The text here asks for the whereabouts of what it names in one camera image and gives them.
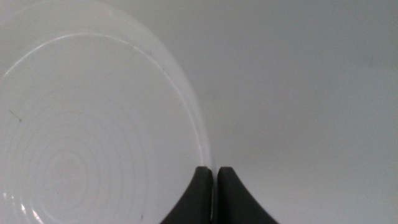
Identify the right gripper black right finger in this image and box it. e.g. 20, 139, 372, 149
216, 166, 279, 224

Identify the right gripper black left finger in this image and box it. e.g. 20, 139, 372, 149
160, 166, 215, 224

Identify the white shallow bowl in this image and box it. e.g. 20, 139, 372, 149
0, 0, 214, 224

